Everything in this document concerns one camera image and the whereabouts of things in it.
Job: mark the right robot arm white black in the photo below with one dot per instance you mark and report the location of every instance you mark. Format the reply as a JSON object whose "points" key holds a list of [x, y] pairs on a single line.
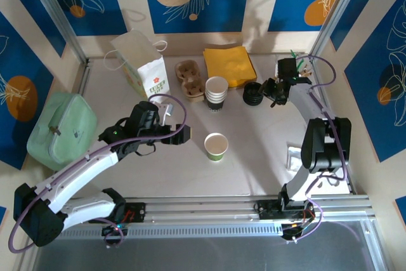
{"points": [[326, 144]]}

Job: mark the wooden stirrer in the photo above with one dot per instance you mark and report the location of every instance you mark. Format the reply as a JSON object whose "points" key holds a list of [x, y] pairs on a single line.
{"points": [[307, 74], [306, 68]]}

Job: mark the stack of paper cups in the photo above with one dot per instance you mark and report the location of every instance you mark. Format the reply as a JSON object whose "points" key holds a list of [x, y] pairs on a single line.
{"points": [[216, 87]]}

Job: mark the white paper gift bag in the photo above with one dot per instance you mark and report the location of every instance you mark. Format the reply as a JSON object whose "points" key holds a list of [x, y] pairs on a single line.
{"points": [[152, 74]]}

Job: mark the mint green lunch bag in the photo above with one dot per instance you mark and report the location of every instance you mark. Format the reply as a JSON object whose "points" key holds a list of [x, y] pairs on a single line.
{"points": [[63, 125]]}

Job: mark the left controller board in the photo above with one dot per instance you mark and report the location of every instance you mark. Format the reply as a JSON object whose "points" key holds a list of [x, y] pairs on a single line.
{"points": [[115, 229]]}

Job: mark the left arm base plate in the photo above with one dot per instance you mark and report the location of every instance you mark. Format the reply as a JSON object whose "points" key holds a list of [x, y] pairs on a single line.
{"points": [[136, 212]]}

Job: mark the green paper coffee cup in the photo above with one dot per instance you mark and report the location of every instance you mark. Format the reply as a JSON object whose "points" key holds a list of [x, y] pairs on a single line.
{"points": [[216, 145]]}

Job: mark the stack of yellow napkins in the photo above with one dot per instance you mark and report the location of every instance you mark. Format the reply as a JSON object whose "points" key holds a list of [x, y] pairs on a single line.
{"points": [[228, 64]]}

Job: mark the aluminium front frame rail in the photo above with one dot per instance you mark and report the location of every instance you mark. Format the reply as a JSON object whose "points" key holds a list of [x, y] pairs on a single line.
{"points": [[203, 209]]}

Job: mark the right controller board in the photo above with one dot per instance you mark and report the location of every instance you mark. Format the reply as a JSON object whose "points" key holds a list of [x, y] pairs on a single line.
{"points": [[296, 231]]}

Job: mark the clear plastic packet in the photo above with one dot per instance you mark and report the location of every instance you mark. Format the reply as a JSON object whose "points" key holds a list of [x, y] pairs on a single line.
{"points": [[292, 156]]}

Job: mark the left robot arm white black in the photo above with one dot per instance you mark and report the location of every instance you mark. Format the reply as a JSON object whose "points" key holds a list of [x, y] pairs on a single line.
{"points": [[79, 169]]}

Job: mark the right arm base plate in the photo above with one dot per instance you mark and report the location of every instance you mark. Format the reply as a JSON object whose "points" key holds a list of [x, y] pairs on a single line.
{"points": [[268, 210]]}

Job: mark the aluminium frame post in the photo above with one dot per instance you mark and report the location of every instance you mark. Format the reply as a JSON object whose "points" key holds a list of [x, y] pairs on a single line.
{"points": [[57, 14], [336, 10]]}

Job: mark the controller board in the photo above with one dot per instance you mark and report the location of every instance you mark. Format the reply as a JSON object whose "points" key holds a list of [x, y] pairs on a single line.
{"points": [[115, 229], [296, 231]]}

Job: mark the stack of black lids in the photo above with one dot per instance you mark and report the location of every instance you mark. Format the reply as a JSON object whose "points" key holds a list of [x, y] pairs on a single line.
{"points": [[253, 102]]}

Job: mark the grey metal panel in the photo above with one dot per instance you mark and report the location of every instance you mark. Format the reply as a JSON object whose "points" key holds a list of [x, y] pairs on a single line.
{"points": [[203, 255]]}

